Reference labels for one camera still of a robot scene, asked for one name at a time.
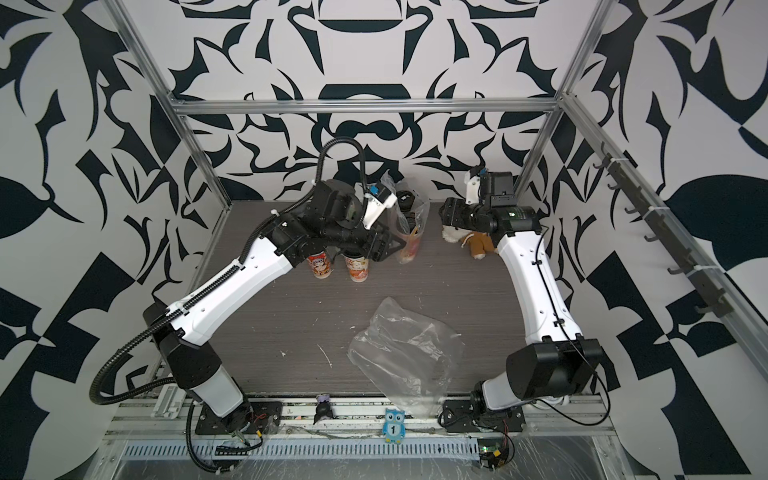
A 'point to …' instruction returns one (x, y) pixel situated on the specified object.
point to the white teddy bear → (478, 242)
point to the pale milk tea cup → (358, 268)
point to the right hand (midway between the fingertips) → (452, 206)
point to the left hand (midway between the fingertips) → (393, 229)
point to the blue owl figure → (394, 425)
